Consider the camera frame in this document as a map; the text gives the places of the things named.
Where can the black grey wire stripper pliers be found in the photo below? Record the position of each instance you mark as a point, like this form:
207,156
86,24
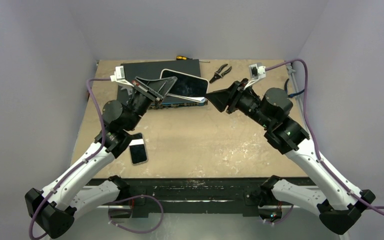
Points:
221,72

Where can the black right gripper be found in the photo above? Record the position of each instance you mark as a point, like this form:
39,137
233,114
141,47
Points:
234,96

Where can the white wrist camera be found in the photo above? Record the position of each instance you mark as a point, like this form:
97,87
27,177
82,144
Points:
257,72
119,77

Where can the phone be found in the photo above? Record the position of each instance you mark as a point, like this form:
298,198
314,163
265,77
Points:
188,87
137,149

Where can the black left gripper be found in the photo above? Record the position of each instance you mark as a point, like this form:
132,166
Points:
156,90

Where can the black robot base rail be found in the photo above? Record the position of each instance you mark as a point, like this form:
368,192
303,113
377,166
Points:
227,195

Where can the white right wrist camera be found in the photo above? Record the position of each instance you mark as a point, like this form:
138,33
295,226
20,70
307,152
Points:
257,72

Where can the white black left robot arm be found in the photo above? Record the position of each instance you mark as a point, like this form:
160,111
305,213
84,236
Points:
56,206

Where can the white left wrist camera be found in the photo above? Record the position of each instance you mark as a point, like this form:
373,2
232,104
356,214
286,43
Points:
119,77

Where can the yellow black screwdriver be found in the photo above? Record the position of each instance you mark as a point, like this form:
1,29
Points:
184,58

